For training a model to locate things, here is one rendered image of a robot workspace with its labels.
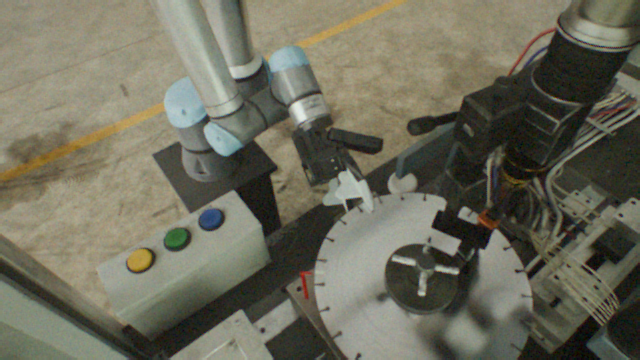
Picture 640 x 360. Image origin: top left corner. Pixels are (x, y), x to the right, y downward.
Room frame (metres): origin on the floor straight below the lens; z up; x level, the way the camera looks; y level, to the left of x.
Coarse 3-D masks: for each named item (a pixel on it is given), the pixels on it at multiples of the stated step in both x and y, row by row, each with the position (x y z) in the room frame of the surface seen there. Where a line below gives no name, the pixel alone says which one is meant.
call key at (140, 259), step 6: (138, 252) 0.35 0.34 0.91; (144, 252) 0.35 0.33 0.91; (132, 258) 0.33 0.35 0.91; (138, 258) 0.33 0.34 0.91; (144, 258) 0.33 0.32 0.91; (150, 258) 0.33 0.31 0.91; (132, 264) 0.32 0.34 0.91; (138, 264) 0.32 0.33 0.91; (144, 264) 0.32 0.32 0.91; (138, 270) 0.31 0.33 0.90
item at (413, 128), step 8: (456, 112) 0.35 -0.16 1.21; (416, 120) 0.32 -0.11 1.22; (424, 120) 0.32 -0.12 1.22; (432, 120) 0.32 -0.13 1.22; (440, 120) 0.33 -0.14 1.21; (448, 120) 0.33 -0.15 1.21; (408, 128) 0.32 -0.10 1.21; (416, 128) 0.31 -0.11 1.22; (424, 128) 0.31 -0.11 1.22; (432, 128) 0.32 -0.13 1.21
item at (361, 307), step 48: (336, 240) 0.33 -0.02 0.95; (384, 240) 0.32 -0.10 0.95; (432, 240) 0.32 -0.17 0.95; (336, 288) 0.24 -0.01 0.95; (384, 288) 0.24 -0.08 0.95; (480, 288) 0.23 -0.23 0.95; (528, 288) 0.23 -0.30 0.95; (384, 336) 0.17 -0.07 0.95; (432, 336) 0.16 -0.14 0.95; (480, 336) 0.16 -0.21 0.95; (528, 336) 0.16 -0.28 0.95
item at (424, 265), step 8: (424, 248) 0.28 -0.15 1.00; (392, 256) 0.27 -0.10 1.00; (400, 256) 0.27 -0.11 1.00; (424, 256) 0.26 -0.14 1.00; (408, 264) 0.25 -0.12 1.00; (416, 264) 0.25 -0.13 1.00; (424, 264) 0.25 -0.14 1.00; (432, 264) 0.25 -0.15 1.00; (416, 272) 0.25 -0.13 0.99; (424, 272) 0.24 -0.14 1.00; (432, 272) 0.24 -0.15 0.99; (448, 272) 0.24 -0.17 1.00; (456, 272) 0.24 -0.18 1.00; (424, 280) 0.23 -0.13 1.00; (424, 288) 0.22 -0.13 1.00
